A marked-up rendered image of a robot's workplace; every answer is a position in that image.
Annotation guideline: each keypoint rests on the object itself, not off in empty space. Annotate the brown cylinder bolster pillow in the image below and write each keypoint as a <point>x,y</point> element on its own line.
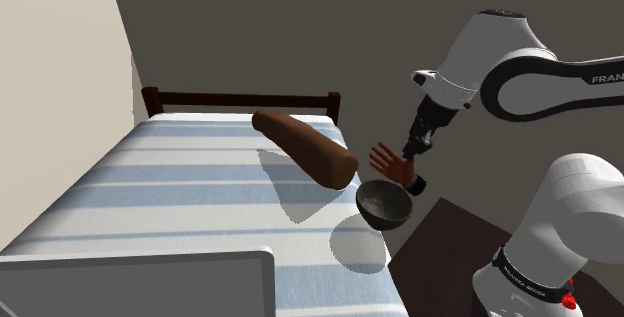
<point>307,148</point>

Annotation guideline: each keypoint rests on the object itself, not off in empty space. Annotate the red-brown hand figure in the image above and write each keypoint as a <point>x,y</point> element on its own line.
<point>397,166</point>

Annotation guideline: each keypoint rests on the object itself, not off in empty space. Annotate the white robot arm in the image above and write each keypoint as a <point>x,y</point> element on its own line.
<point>575,208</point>

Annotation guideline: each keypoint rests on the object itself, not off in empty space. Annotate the grey laptop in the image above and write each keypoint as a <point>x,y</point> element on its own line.
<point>136,286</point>

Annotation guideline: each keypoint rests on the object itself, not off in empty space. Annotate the dark grey bowl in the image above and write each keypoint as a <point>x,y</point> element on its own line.
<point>385,206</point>

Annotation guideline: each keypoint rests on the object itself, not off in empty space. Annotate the bed with striped cover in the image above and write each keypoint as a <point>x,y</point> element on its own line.
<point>170,199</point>

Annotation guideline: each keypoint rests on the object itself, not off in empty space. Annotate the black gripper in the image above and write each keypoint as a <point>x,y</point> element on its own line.
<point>430,116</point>

